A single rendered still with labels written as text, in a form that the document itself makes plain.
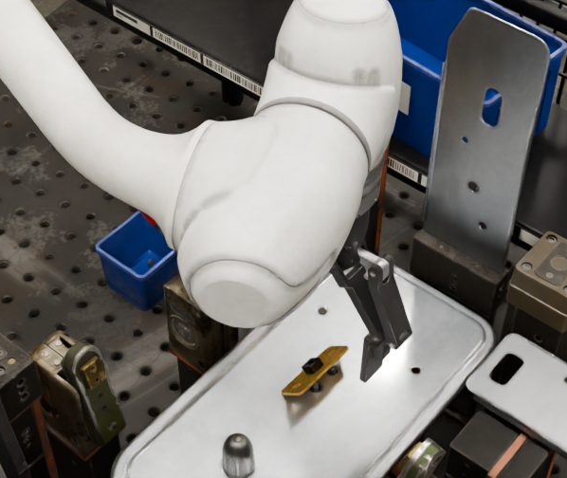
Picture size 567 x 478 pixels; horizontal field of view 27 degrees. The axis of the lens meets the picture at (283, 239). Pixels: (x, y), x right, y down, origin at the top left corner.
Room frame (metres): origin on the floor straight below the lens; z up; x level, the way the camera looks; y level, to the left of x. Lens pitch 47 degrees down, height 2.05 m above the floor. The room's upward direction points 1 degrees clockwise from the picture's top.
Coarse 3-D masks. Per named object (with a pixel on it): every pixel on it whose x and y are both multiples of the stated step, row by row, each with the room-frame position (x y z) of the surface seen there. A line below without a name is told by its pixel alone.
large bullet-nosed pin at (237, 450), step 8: (240, 432) 0.67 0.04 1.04; (232, 440) 0.65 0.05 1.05; (240, 440) 0.65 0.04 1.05; (248, 440) 0.66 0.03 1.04; (224, 448) 0.65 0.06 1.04; (232, 448) 0.65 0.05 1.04; (240, 448) 0.65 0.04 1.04; (248, 448) 0.65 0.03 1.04; (224, 456) 0.65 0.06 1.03; (232, 456) 0.64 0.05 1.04; (240, 456) 0.64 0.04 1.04; (248, 456) 0.65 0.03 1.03; (224, 464) 0.65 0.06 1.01; (232, 464) 0.64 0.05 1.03; (240, 464) 0.64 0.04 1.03; (248, 464) 0.64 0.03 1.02; (232, 472) 0.64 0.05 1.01; (240, 472) 0.64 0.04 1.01; (248, 472) 0.64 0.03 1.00
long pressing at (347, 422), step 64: (320, 320) 0.85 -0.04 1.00; (448, 320) 0.85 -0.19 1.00; (192, 384) 0.75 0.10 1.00; (256, 384) 0.76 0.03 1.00; (320, 384) 0.76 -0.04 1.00; (384, 384) 0.76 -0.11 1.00; (448, 384) 0.76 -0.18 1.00; (128, 448) 0.67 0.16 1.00; (192, 448) 0.68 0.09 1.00; (256, 448) 0.68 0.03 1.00; (320, 448) 0.68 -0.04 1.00; (384, 448) 0.68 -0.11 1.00
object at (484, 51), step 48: (480, 48) 0.96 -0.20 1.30; (528, 48) 0.93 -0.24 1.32; (480, 96) 0.96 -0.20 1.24; (528, 96) 0.92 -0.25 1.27; (432, 144) 0.98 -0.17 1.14; (480, 144) 0.95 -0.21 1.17; (528, 144) 0.91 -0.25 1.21; (432, 192) 0.98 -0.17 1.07; (480, 192) 0.95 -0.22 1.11; (480, 240) 0.94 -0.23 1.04
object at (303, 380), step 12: (336, 348) 0.80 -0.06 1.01; (348, 348) 0.79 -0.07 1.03; (312, 360) 0.77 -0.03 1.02; (324, 360) 0.78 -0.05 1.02; (336, 360) 0.77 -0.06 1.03; (312, 372) 0.76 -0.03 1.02; (324, 372) 0.76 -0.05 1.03; (288, 384) 0.75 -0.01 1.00; (300, 384) 0.75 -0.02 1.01; (312, 384) 0.74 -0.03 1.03
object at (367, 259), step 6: (360, 252) 0.73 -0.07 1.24; (366, 252) 0.73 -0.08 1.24; (360, 258) 0.73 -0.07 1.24; (366, 258) 0.72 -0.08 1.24; (372, 258) 0.72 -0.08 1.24; (378, 258) 0.72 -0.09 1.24; (366, 264) 0.72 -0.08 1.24; (372, 264) 0.72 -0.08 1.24; (378, 264) 0.72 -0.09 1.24; (384, 264) 0.72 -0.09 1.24; (366, 270) 0.72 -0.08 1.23; (384, 270) 0.71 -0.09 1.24; (366, 276) 0.71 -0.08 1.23; (384, 276) 0.71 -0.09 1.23
